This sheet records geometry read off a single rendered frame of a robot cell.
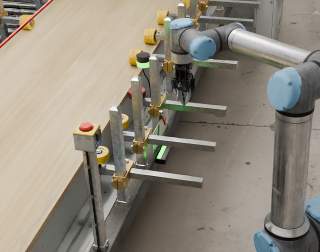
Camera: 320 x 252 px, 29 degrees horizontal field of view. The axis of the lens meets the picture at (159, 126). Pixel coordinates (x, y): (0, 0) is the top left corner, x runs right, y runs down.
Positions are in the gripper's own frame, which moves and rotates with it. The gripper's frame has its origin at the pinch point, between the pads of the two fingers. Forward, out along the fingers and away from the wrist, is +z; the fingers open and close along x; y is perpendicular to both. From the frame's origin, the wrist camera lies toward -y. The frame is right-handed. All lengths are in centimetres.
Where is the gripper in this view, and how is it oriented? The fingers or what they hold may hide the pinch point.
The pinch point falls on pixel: (184, 101)
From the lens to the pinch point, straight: 259.8
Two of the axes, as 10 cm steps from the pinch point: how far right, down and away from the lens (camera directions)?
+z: 0.4, 8.4, 5.4
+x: 9.7, 1.0, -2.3
